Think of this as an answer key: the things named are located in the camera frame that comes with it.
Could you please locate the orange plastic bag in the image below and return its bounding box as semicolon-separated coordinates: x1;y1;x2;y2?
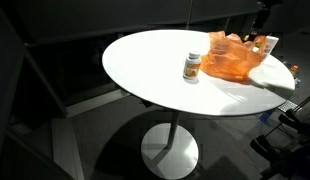
199;30;268;83

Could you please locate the white-capped supplement bottle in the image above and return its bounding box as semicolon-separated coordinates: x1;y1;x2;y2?
182;51;202;81

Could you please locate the white cylindrical tube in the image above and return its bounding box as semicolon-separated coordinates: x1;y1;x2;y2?
262;35;280;58

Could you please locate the perforated metal board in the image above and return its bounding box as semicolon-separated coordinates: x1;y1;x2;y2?
277;99;300;113

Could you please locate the small orange-capped bottle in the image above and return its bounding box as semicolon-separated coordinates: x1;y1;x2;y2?
289;64;300;80

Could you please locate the black tripod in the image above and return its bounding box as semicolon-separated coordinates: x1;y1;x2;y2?
249;92;310;180

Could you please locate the white table pedestal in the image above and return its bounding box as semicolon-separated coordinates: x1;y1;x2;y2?
140;110;200;180

